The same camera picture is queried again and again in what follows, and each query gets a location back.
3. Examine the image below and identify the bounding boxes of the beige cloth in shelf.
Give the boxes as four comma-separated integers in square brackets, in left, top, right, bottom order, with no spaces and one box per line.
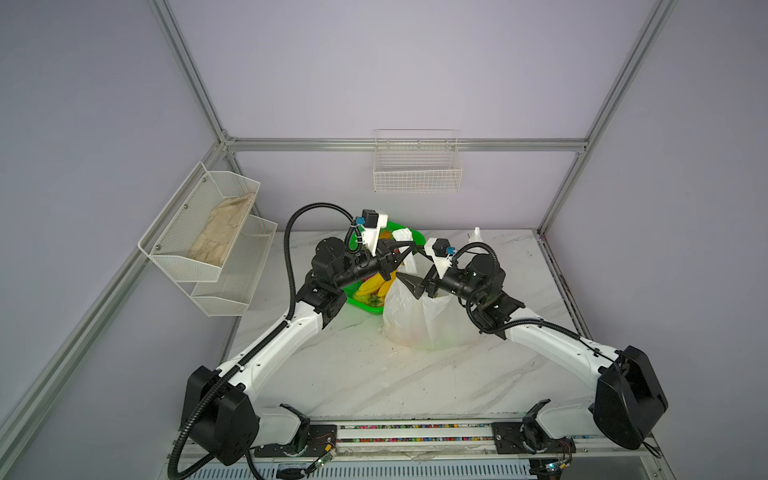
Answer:
[187,193,256,267]

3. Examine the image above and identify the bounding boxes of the white lemon print plastic bag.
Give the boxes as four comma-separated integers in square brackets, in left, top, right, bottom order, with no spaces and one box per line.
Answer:
[381,226,487,352]

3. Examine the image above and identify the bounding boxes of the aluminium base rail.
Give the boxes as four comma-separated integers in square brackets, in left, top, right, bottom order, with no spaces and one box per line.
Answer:
[157,415,677,480]

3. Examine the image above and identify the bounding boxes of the lower white mesh shelf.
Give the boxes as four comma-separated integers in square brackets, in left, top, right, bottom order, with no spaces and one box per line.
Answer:
[191,215,277,317]

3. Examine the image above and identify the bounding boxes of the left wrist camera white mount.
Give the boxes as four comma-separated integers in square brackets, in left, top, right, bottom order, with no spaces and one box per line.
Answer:
[354,209,389,256]

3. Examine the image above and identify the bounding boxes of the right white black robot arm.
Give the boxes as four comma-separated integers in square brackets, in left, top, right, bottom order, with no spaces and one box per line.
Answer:
[397,254,668,453]

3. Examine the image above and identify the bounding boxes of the right black cable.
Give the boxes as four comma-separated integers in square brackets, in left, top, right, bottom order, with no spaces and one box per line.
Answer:
[449,242,661,460]

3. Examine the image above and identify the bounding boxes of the white mesh shelf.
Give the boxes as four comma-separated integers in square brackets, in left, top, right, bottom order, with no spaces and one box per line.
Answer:
[138,163,260,283]
[191,215,277,317]

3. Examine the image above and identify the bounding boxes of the left black corrugated cable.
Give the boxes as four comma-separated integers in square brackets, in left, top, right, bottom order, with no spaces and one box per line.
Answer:
[166,202,361,480]

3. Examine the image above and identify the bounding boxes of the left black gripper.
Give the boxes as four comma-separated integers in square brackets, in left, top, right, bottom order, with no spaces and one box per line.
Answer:
[335,239,415,290]

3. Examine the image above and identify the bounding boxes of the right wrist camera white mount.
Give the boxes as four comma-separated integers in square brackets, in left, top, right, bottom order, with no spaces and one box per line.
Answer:
[424,238,456,277]

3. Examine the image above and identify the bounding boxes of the green plastic basket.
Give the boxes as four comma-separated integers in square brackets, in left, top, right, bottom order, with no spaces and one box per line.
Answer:
[340,220,427,316]

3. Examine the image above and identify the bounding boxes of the upper white mesh shelf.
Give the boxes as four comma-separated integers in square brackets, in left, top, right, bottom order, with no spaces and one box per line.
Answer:
[138,163,260,283]

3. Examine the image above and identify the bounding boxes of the white wire wall basket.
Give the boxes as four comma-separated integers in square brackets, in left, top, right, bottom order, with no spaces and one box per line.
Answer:
[373,129,463,194]

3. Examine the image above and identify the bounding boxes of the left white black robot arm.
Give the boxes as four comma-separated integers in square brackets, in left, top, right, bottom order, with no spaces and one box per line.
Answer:
[167,237,423,479]

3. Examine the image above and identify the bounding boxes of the lower yellow banana bunch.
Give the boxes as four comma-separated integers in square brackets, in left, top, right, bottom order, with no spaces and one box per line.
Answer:
[353,273,396,307]

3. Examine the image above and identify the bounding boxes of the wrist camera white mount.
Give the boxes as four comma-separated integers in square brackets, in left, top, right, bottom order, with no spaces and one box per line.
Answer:
[424,238,456,277]
[354,209,389,256]

